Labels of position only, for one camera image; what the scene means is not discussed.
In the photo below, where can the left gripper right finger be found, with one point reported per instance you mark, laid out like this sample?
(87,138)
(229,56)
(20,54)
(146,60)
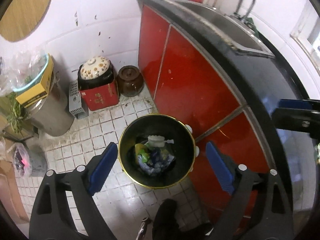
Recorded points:
(272,215)

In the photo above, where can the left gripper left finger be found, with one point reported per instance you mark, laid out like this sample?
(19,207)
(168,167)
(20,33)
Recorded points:
(51,217)

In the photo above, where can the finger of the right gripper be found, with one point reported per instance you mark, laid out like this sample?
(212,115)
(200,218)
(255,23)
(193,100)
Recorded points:
(298,115)

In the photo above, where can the trash inside bin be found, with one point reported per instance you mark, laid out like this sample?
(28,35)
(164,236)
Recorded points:
(154,155)

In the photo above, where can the black gold trash bin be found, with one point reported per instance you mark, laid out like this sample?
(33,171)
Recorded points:
(184,149)

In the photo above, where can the plastic bag with pink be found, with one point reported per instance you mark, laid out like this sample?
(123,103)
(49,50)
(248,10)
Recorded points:
(21,160)

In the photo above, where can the grey bucket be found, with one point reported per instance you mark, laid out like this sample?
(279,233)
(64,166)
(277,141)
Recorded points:
(51,114)

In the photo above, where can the grey plastic basket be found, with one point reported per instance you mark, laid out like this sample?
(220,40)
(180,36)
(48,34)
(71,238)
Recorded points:
(77,106)

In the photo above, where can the red box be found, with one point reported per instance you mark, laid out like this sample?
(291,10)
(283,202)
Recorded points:
(100,97)

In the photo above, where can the steel sink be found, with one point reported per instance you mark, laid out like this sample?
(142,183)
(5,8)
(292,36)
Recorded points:
(232,32)

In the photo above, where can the yellow cardboard box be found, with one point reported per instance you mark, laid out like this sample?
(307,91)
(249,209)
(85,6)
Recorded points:
(38,87)

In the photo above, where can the brown ceramic jar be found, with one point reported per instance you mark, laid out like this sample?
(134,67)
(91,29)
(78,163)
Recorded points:
(130,81)

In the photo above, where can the floral lidded pot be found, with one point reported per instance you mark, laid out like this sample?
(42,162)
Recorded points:
(97,71)

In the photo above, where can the red cabinet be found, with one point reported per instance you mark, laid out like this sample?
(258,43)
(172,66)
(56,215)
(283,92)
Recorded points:
(185,85)

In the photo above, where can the round wooden board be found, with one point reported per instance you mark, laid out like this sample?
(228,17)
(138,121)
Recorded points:
(19,18)

